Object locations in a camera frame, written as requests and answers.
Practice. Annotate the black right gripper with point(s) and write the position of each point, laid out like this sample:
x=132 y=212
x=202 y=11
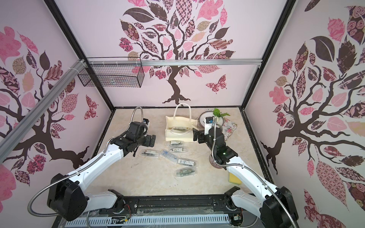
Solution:
x=199 y=137

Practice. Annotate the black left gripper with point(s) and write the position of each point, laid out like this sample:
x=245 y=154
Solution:
x=149 y=140

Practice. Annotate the cream canvas tote bag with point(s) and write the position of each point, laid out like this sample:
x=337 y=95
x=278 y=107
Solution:
x=180 y=121

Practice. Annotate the labelled compass set case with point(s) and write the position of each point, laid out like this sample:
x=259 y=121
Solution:
x=180 y=130

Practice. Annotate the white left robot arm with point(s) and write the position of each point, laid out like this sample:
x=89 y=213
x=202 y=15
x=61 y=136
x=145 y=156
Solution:
x=68 y=197

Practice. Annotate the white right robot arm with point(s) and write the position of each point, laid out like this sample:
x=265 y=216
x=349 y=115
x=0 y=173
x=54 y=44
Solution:
x=274 y=206

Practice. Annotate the blue compass set case centre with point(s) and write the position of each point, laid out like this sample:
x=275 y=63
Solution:
x=169 y=156

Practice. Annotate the green compass set case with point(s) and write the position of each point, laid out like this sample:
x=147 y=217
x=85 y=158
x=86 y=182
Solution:
x=188 y=171

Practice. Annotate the white round plate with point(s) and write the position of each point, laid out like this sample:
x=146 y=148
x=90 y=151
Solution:
x=201 y=119

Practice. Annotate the purple glass bowl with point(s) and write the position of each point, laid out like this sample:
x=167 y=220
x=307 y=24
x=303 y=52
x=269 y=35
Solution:
x=214 y=162

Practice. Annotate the white toy radish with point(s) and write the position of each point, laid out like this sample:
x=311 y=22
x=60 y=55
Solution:
x=217 y=113

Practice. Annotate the floral rectangular tray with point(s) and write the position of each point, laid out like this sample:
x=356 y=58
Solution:
x=228 y=128

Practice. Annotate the yellow sponge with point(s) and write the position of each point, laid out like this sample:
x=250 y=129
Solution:
x=234 y=180

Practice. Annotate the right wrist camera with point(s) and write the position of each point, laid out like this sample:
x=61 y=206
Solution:
x=208 y=124

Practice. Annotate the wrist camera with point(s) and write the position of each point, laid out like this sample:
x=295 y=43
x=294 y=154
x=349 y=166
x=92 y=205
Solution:
x=208 y=124
x=146 y=122

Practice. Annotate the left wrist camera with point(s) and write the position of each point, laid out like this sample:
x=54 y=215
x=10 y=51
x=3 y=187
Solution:
x=146 y=122

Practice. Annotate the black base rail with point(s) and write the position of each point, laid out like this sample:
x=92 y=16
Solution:
x=172 y=205

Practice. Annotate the black wire basket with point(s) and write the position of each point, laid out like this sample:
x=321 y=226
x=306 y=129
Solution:
x=113 y=72

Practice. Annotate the silver rail back wall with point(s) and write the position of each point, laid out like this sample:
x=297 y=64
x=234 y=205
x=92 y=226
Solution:
x=200 y=62

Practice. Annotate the silver rail wall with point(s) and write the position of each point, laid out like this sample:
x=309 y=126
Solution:
x=15 y=136
x=200 y=62

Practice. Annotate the white cable duct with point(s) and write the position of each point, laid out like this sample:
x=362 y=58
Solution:
x=104 y=222

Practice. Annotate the silver rail left wall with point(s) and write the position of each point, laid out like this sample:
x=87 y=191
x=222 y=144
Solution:
x=15 y=136

